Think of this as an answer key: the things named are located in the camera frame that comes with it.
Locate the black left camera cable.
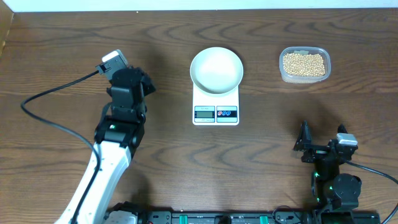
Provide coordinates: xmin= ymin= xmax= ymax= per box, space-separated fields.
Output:
xmin=20 ymin=70 xmax=102 ymax=224

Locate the black camera cable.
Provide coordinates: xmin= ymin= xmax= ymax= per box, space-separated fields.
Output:
xmin=20 ymin=70 xmax=102 ymax=224
xmin=341 ymin=158 xmax=398 ymax=224

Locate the cream round bowl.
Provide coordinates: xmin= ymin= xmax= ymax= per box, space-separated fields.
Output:
xmin=190 ymin=47 xmax=244 ymax=95

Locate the tan soybeans pile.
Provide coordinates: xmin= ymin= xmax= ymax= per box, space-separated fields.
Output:
xmin=282 ymin=53 xmax=326 ymax=77

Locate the black right camera cable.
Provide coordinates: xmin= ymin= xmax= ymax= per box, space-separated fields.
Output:
xmin=341 ymin=158 xmax=398 ymax=224

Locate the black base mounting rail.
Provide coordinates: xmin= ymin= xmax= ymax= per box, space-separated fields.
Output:
xmin=105 ymin=202 xmax=382 ymax=224

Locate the clear plastic container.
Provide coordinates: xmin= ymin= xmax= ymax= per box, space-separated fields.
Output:
xmin=279 ymin=47 xmax=331 ymax=84

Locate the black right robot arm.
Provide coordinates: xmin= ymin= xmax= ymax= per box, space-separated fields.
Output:
xmin=293 ymin=121 xmax=362 ymax=224

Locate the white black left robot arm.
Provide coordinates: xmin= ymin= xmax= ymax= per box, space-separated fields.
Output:
xmin=58 ymin=67 xmax=155 ymax=223

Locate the white digital kitchen scale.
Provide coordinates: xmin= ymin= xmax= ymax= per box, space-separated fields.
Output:
xmin=192 ymin=85 xmax=240 ymax=126

